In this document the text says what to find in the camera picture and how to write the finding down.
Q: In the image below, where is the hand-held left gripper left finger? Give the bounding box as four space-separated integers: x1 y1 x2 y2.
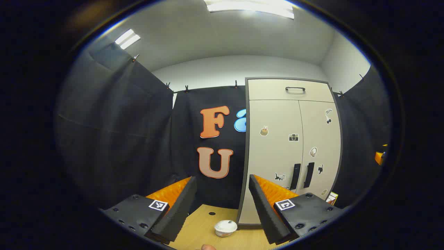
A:
99 176 197 245

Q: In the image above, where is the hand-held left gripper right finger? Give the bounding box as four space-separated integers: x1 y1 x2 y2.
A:
248 174 347 245

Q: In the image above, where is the beige double-door shoe cabinet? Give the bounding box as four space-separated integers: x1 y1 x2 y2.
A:
237 77 344 230

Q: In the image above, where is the black door handle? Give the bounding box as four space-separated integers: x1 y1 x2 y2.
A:
304 162 315 189
290 163 301 191

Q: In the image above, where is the shoe cabinet door camera sticker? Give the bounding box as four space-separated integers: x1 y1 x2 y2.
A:
239 100 304 224

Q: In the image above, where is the shoe cabinet door headphone sticker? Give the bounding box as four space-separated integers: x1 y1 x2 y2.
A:
298 101 341 200

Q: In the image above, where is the beige cabinet drawer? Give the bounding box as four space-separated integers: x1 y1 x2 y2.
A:
248 79 335 103

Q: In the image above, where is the black backdrop cloth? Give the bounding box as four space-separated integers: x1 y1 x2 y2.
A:
55 42 392 210

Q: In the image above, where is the small ceiling light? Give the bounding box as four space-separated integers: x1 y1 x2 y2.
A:
114 29 141 50

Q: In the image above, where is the large ceiling light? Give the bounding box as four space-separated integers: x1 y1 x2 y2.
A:
204 0 295 19

